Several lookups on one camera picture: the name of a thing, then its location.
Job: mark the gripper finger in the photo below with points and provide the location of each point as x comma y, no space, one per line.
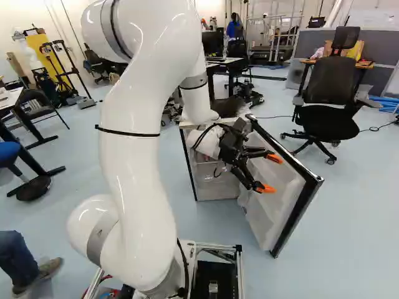
249,180
261,153

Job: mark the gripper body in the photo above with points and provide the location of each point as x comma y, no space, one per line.
231,140

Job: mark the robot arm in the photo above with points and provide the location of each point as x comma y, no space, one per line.
131,155

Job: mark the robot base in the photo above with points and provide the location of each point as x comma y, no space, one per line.
199,271

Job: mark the small white fridge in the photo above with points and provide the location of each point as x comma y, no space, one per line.
215,162

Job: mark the black-framed fridge door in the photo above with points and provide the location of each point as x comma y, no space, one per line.
277,190

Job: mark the black desk with monitor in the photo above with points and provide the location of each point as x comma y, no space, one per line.
224,62

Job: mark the black mesh office chair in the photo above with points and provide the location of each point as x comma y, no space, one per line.
330,106

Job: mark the person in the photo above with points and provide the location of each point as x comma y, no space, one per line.
233,31

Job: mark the black-legged white table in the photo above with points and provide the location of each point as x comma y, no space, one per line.
22,124

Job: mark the blue office chair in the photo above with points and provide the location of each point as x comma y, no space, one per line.
12,165

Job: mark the person's legs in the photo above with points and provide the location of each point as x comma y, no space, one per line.
22,264

